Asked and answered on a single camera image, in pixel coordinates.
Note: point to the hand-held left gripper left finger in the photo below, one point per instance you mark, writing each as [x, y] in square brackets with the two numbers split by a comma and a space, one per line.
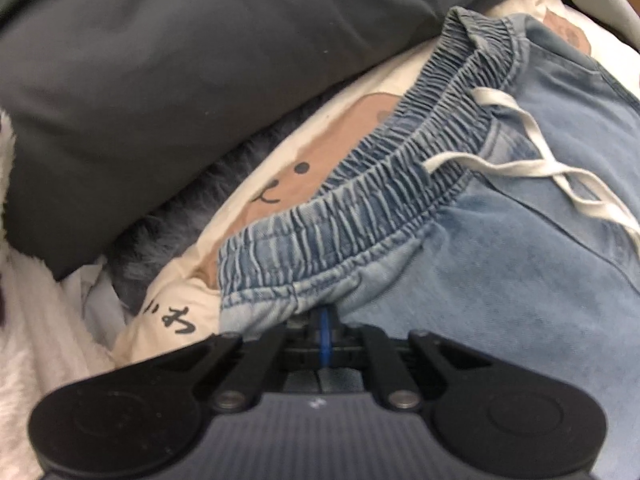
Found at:
[305, 340]

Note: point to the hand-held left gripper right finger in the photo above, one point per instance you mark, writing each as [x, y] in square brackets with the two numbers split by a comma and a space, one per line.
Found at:
[345, 340]

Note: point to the blue denim pants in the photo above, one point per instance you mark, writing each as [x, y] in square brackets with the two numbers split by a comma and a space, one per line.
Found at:
[500, 240]

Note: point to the grey-blue fuzzy blanket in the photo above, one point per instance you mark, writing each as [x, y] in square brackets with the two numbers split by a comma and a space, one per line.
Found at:
[190, 215]

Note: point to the cream printed bed sheet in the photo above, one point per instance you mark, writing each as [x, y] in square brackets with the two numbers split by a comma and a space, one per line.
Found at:
[320, 150]

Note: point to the white fluffy dotted blanket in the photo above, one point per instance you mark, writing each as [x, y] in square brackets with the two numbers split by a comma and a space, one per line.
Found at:
[40, 340]

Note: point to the dark grey pillow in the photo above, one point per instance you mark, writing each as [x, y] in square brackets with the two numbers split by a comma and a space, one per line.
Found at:
[200, 60]

